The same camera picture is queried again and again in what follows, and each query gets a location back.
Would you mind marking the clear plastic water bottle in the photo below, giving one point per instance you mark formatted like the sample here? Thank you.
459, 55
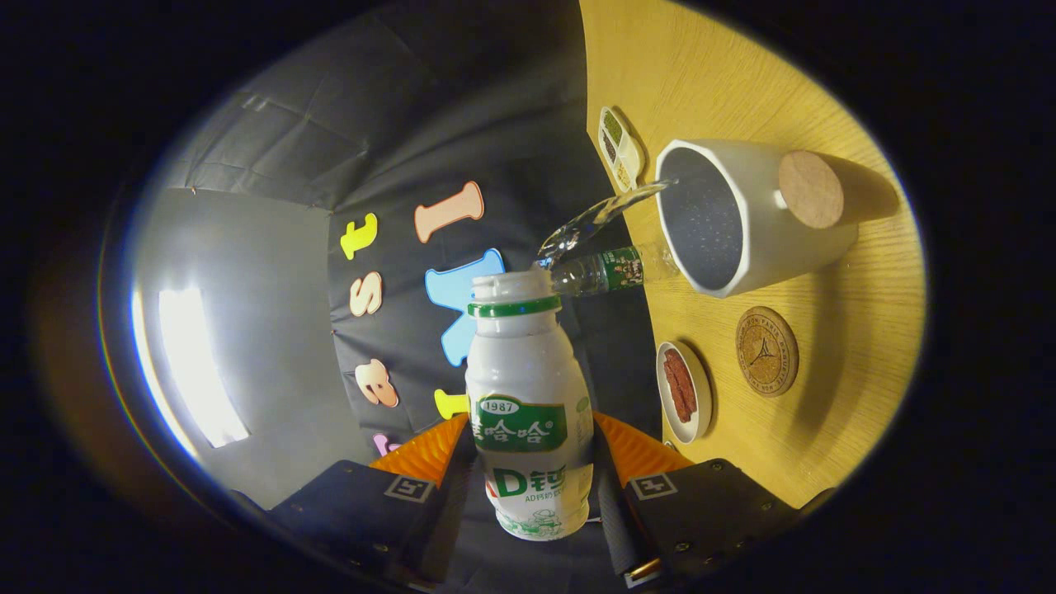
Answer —
615, 269

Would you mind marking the white juice bottle green label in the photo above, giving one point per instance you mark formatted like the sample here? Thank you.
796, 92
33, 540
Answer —
528, 363

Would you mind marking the round cork coaster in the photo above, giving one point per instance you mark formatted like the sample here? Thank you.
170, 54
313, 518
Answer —
767, 351

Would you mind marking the dark red beans pile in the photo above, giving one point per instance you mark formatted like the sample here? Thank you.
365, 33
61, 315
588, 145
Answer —
610, 147

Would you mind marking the white divided tray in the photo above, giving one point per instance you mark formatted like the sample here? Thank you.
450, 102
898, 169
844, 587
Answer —
632, 153

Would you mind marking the black backdrop cloth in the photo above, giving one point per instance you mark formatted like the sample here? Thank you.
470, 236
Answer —
412, 107

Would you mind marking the green beans pile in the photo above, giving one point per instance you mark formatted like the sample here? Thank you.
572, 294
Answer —
612, 125

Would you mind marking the round grey plate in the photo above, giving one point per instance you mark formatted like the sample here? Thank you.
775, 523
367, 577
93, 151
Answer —
701, 388

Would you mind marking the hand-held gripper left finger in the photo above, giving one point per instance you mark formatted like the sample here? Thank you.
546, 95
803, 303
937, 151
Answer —
450, 520

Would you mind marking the yellow beans pile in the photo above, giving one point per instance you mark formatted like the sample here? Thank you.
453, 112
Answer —
623, 175

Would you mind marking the red meat slices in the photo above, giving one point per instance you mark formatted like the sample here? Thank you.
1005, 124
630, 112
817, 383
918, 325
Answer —
680, 386

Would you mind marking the wooden table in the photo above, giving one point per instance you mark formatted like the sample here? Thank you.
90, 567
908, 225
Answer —
858, 346

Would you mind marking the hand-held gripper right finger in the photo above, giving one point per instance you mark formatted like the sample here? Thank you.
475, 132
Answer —
615, 511

